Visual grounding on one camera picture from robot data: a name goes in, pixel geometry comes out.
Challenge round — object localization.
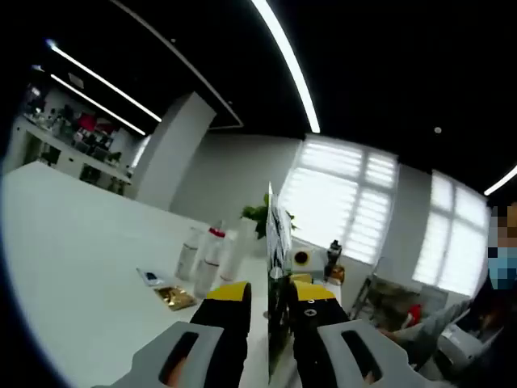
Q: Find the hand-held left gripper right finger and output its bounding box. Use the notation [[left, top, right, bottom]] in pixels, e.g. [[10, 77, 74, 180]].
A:
[[288, 280, 430, 388]]

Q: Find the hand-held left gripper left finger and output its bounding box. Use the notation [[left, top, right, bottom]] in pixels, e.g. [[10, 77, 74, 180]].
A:
[[94, 280, 253, 388]]

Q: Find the black green skincare sachet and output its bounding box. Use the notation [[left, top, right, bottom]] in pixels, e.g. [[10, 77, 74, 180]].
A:
[[264, 181, 298, 386]]

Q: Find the white skincare spray bottle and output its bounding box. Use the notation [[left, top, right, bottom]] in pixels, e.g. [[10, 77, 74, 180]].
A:
[[192, 238, 222, 299]]

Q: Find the gold skincare sachet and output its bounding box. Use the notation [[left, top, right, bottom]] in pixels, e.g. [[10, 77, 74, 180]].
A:
[[153, 285, 198, 312]]

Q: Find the white skincare tube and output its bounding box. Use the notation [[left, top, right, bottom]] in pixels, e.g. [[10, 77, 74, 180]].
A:
[[220, 217, 259, 287]]

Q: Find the blue white skincare sachet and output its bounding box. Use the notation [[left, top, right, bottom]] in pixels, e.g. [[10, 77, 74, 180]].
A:
[[136, 267, 171, 287]]

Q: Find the white skincare bottle red collar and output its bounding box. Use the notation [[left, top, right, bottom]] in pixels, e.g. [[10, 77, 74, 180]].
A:
[[205, 220, 227, 264]]

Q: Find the black drink bottle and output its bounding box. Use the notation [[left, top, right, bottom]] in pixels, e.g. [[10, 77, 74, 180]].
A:
[[325, 238, 345, 280]]

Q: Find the potted green plant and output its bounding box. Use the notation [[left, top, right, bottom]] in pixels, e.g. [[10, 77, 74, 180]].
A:
[[241, 192, 301, 240]]

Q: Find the window with white blinds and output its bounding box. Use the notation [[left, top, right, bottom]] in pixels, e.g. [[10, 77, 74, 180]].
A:
[[278, 134, 400, 264], [411, 171, 493, 299]]

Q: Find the white chest-worn device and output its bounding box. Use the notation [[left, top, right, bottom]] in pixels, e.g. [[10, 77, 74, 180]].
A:
[[435, 323, 484, 367]]

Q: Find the wide white pillar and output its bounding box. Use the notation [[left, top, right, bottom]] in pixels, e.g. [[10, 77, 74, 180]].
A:
[[135, 91, 218, 212]]

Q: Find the person's dark torso clothing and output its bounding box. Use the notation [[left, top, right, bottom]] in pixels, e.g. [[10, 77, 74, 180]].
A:
[[456, 278, 517, 383]]

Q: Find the short ceiling light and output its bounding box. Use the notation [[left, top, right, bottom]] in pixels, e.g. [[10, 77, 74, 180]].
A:
[[483, 162, 517, 197]]

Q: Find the long curved ceiling light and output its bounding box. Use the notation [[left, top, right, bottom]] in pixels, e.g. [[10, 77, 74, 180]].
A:
[[249, 0, 323, 135]]

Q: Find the long white office counter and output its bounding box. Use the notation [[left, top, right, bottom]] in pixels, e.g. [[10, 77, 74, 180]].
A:
[[11, 115, 134, 191]]

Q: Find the straight ceiling light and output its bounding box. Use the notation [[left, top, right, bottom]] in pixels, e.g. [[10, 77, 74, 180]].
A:
[[48, 40, 163, 124], [48, 74, 147, 137]]

